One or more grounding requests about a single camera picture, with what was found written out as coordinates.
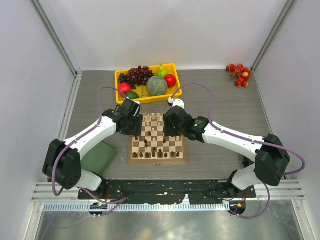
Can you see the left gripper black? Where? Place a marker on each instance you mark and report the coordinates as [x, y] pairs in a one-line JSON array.
[[136, 125]]

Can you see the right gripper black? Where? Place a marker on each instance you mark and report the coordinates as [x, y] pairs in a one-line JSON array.
[[169, 125]]

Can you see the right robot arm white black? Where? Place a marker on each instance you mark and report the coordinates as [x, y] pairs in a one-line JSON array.
[[269, 159]]

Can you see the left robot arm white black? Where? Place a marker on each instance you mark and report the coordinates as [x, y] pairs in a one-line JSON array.
[[63, 159]]

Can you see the wooden chess board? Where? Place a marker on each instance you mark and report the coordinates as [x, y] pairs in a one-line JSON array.
[[167, 150]]

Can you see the green lime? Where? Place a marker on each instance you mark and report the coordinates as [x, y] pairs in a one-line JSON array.
[[132, 95]]

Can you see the yellow plastic fruit tray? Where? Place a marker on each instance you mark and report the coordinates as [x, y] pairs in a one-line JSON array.
[[145, 97]]

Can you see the red apple left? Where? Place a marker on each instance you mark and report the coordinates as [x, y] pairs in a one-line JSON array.
[[125, 88]]

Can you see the red apple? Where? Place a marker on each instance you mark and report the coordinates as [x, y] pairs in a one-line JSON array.
[[125, 88], [170, 80]]

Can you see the green melon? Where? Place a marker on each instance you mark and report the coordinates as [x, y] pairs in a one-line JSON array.
[[156, 86]]

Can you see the red apple right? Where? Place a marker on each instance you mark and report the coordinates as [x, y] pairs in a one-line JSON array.
[[170, 80]]

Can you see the black grape bunch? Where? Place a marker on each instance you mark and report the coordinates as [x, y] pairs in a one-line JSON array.
[[124, 79]]

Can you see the green plastic tray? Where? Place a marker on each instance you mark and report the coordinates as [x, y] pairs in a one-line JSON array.
[[99, 158]]

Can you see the red grape bunch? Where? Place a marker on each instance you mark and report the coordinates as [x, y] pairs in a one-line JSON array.
[[139, 76]]

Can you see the green pear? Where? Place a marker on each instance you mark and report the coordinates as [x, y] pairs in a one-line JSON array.
[[162, 71]]

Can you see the black plastic bin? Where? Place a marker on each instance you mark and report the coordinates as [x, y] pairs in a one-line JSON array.
[[247, 162]]

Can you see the red cherry cluster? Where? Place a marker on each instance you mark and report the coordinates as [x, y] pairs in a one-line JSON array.
[[240, 74]]

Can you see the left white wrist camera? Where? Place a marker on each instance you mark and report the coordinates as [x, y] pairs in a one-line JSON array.
[[138, 108]]

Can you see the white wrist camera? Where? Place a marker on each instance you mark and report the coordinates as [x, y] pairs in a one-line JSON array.
[[138, 108], [176, 102]]

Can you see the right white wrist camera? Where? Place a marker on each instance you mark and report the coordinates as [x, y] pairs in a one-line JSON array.
[[176, 102]]

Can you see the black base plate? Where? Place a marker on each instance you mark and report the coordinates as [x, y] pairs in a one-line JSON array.
[[169, 192]]

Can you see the white cable duct strip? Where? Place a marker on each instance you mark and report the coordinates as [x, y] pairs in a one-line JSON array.
[[96, 207]]

